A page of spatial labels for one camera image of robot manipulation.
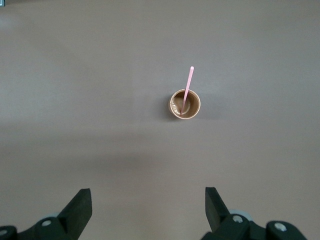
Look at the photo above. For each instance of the pink chopstick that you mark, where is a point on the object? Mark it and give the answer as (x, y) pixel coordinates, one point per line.
(188, 85)

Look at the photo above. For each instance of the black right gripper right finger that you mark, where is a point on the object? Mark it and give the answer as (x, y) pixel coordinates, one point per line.
(217, 215)

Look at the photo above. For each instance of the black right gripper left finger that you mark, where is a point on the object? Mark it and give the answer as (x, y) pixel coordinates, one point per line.
(75, 215)

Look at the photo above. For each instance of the brown wooden cup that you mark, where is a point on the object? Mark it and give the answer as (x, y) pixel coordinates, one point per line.
(193, 105)

